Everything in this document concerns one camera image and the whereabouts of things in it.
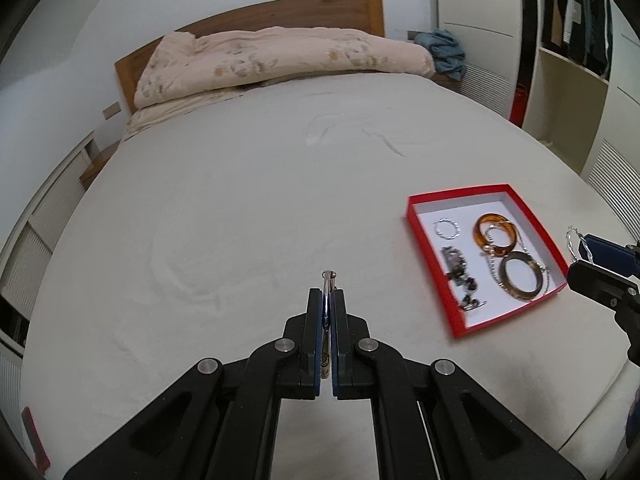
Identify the wooden headboard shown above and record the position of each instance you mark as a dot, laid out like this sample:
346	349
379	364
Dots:
250	15

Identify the red flat object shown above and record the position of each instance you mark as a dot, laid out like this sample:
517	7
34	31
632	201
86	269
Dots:
36	440

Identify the red jewelry box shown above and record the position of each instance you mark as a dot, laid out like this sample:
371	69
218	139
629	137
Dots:
430	260

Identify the white bed mattress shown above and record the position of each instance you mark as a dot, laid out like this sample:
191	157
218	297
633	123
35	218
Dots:
225	210

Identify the floral beige quilt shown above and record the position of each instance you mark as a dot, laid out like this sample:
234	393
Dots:
275	55

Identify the amber bangle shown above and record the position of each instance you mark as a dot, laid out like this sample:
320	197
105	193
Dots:
479	240

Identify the wooden nightstand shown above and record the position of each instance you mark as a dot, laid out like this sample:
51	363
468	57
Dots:
97	165

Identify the wall outlet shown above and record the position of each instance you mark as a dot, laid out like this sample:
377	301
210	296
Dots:
111	110

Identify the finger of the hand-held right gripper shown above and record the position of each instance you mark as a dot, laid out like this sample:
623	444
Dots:
607	255
595	280

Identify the blue cloth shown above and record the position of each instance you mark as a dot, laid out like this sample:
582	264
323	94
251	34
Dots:
445	52

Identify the dark metal bangle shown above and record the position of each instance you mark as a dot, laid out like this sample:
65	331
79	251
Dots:
506	280

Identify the white wardrobe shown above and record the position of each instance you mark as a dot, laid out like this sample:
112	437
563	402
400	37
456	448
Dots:
575	85

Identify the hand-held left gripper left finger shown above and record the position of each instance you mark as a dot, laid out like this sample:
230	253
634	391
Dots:
318	360

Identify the silver bangle with clasp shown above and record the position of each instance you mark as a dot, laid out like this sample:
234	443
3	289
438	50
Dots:
327	275

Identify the red object by wardrobe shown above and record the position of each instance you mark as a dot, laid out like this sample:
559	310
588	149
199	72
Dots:
519	105

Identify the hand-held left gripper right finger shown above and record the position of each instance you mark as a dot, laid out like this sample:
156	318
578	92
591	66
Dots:
336	360

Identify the hanging clothes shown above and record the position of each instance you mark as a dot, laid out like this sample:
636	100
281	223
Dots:
580	5

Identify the beige pillow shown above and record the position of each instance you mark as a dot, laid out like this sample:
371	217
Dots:
170	110

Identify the twisted silver bangle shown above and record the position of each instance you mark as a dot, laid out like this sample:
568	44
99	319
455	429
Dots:
437	232
570	240

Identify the white wardrobe door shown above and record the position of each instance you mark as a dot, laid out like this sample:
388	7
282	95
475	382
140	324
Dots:
475	20

